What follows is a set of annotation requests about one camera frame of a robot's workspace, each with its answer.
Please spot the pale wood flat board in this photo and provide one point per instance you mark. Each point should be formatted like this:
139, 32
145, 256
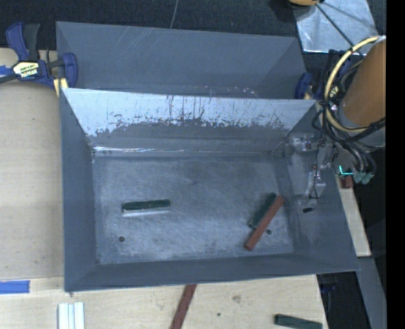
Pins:
27, 183

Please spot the grey metal bin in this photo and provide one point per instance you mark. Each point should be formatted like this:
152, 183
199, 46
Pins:
195, 183

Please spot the dark green flat block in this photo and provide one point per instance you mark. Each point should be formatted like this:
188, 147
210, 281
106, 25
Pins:
296, 321
147, 204
262, 211

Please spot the red-brown flat block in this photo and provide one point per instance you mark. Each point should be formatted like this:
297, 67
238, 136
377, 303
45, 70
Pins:
265, 223
183, 307

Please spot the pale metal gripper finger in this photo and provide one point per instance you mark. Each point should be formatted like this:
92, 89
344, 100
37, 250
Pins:
311, 187
321, 190

